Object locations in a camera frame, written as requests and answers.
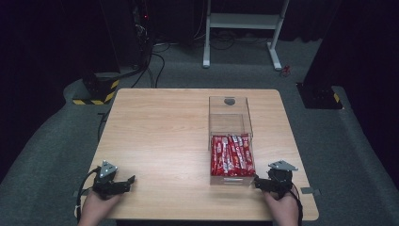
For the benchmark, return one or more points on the dark equipment stand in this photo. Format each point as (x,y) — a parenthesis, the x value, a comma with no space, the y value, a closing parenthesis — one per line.
(141,25)

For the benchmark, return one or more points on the yellow black striped stand base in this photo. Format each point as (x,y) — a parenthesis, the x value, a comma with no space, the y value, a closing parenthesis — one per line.
(100,91)

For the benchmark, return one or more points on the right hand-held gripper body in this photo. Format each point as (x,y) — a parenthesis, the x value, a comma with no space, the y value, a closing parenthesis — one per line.
(280,179)

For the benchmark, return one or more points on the clear acrylic box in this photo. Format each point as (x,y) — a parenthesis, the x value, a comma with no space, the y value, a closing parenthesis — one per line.
(230,121)

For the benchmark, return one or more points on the white metal stand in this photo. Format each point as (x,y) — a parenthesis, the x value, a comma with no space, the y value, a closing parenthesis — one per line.
(241,21)

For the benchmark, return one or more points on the person's left hand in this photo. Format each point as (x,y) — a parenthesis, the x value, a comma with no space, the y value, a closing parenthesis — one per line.
(97,210)

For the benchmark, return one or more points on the small red floor object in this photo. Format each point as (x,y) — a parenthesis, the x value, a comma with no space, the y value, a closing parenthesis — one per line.
(285,71)

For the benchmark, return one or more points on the pile of red snack packets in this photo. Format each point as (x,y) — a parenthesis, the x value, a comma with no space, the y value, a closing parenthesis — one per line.
(231,155)

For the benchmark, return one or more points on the grey tape piece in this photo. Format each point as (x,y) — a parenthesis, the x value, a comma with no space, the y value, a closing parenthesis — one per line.
(76,193)
(310,190)

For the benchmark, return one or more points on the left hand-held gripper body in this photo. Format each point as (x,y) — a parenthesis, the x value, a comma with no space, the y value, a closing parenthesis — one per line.
(106,182)

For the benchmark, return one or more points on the person's right hand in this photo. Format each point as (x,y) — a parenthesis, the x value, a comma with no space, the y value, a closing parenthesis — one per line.
(282,210)

